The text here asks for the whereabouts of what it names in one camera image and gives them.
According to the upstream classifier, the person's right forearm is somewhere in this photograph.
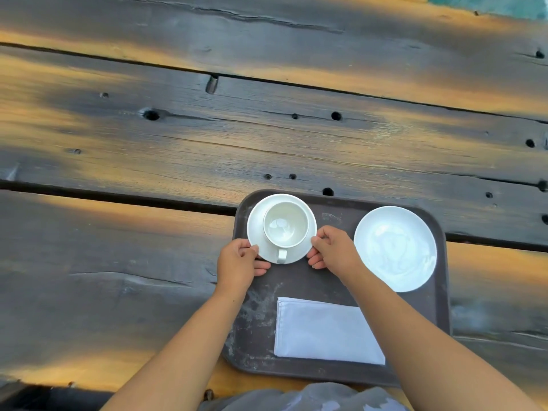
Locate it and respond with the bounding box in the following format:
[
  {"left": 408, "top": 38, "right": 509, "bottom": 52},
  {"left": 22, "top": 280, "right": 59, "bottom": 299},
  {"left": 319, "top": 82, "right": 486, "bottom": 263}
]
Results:
[{"left": 344, "top": 265, "right": 545, "bottom": 411}]

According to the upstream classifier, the white saucer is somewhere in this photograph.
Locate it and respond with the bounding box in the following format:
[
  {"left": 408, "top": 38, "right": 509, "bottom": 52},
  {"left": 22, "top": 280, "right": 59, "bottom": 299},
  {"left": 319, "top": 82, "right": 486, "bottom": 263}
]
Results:
[{"left": 246, "top": 194, "right": 318, "bottom": 265}]

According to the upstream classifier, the person's left hand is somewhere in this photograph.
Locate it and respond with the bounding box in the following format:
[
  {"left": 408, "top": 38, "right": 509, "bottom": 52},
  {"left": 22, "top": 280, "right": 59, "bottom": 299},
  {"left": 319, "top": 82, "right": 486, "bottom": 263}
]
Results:
[{"left": 216, "top": 238, "right": 272, "bottom": 298}]

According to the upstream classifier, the white napkin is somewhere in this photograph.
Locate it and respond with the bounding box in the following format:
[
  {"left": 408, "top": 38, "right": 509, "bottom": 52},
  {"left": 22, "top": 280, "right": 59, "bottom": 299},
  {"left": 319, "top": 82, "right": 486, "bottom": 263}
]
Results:
[{"left": 273, "top": 296, "right": 386, "bottom": 366}]

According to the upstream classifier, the person's left forearm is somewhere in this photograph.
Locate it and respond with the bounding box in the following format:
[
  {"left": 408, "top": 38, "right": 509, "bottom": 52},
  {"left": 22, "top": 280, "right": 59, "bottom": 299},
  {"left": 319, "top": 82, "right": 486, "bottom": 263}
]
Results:
[{"left": 100, "top": 282, "right": 253, "bottom": 411}]

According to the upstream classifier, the white side plate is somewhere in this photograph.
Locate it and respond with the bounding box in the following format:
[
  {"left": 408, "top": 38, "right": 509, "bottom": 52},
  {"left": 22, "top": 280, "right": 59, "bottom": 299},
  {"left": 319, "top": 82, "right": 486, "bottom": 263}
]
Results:
[{"left": 353, "top": 205, "right": 438, "bottom": 293}]

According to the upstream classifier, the white ceramic cup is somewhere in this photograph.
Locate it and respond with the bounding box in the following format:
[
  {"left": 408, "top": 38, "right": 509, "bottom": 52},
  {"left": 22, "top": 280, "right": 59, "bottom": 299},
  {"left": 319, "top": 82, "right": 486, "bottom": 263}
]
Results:
[{"left": 262, "top": 201, "right": 309, "bottom": 265}]

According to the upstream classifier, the person's right hand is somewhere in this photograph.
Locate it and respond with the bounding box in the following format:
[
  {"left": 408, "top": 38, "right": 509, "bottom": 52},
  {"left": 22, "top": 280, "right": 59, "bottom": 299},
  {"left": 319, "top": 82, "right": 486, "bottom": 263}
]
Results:
[{"left": 306, "top": 225, "right": 369, "bottom": 281}]

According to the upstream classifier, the dark brown tray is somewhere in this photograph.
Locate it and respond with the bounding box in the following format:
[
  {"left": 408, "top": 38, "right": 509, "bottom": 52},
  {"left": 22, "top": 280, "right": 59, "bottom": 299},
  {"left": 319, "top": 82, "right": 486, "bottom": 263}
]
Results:
[{"left": 221, "top": 189, "right": 452, "bottom": 388}]

